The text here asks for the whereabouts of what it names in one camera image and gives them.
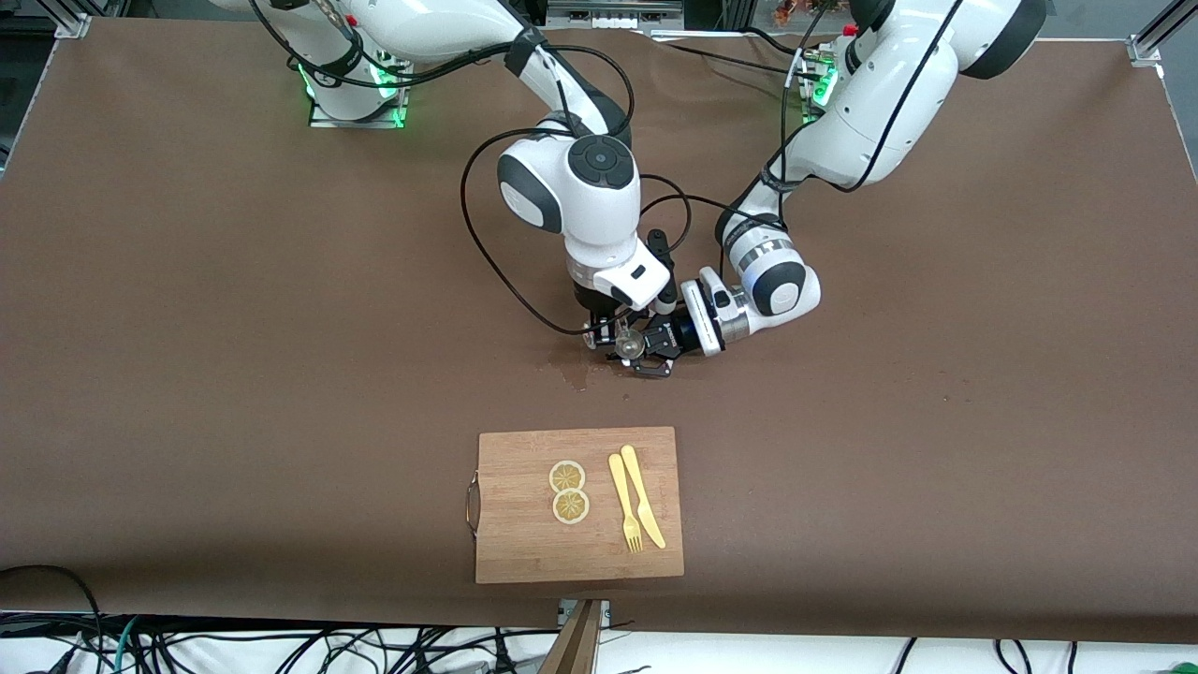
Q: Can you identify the grey power strip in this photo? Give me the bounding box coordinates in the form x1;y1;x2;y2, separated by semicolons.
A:
548;0;684;31

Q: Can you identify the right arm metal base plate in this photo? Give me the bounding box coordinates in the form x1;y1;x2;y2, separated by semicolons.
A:
309;61;411;129

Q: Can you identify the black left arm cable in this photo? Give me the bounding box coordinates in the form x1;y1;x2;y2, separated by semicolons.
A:
641;0;965;249

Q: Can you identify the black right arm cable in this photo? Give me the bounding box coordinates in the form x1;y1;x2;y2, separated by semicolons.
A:
248;0;694;336

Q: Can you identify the yellow plastic knife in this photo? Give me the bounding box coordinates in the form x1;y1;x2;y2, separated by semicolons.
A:
621;444;667;549

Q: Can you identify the wooden post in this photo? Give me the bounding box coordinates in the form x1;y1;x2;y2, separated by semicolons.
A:
541;599;605;674

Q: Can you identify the green floor cable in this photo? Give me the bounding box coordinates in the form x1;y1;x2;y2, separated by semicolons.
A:
110;616;141;674

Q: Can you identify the black looped floor cable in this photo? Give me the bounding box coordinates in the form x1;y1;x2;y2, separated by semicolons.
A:
0;564;106;674

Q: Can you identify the wooden cutting board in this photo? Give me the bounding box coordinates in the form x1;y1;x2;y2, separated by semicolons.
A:
466;426;685;585

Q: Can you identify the black cable on table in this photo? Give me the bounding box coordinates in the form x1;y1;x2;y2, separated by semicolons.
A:
646;26;829;85

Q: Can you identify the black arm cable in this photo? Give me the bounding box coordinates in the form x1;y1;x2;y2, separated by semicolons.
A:
248;0;694;336
641;0;965;249

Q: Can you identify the brown table cover sheet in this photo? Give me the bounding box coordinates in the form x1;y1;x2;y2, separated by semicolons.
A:
0;17;1198;645

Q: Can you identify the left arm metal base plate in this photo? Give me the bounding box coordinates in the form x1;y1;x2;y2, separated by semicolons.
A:
796;45;839;125

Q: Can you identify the yellow plastic fork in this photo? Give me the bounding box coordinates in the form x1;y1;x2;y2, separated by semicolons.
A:
608;453;644;554

